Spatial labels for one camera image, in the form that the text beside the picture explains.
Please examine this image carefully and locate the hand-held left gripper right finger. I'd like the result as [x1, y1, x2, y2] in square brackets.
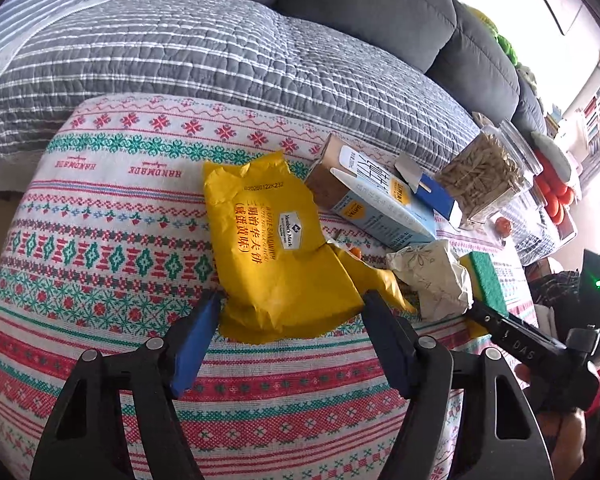
[365, 290, 553, 480]

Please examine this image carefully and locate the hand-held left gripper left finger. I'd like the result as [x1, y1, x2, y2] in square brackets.
[30, 290, 224, 480]

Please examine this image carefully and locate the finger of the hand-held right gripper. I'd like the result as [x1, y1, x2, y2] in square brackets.
[467, 301, 572, 364]

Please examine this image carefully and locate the beige paper wrapper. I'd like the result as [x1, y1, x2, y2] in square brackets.
[386, 240, 474, 321]

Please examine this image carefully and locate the yellow snack bag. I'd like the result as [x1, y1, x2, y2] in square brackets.
[202, 150, 417, 345]

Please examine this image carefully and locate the person's right hand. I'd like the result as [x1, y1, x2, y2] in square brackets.
[514, 362, 600, 480]

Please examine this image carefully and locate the dark plaid clothing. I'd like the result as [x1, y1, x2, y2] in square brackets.
[524, 259, 583, 332]

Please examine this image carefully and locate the yellow green sponge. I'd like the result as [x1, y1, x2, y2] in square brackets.
[459, 251, 512, 339]

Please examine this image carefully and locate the clear plastic box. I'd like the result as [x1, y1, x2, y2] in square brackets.
[495, 195, 562, 267]

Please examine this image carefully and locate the patterned red green tablecloth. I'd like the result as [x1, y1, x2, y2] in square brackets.
[0, 95, 538, 480]

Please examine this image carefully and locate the light blue drink carton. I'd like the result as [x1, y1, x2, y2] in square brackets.
[304, 133, 438, 251]

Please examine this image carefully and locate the blue and white small box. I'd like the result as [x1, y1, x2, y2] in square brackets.
[414, 174, 463, 226]

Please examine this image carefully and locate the clear jar of snacks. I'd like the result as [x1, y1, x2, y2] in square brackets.
[432, 120, 544, 229]

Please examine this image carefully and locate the bookshelf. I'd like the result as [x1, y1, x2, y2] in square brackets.
[565, 50, 600, 172]

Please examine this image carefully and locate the pale plush toy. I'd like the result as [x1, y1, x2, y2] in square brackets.
[517, 65, 542, 97]

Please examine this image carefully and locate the grey sofa with quilt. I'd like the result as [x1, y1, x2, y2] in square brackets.
[0, 0, 501, 192]

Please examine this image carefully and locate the green plush toy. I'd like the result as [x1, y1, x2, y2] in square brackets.
[462, 4, 524, 69]

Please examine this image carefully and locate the grey fabric sofa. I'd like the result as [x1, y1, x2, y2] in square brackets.
[100, 0, 548, 134]

